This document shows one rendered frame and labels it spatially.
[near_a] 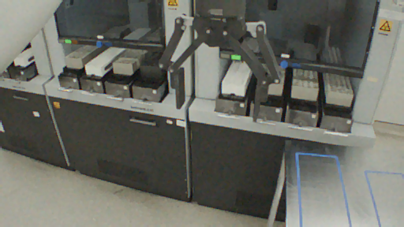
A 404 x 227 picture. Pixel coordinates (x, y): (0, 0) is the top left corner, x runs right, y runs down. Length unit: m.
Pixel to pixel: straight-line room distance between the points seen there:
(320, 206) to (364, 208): 0.14
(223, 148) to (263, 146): 0.19
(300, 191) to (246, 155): 0.59
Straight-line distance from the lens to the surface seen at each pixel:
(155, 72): 1.46
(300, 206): 0.89
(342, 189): 0.98
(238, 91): 1.32
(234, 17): 0.45
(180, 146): 1.55
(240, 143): 1.43
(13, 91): 2.08
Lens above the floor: 1.48
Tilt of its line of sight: 33 degrees down
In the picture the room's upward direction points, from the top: straight up
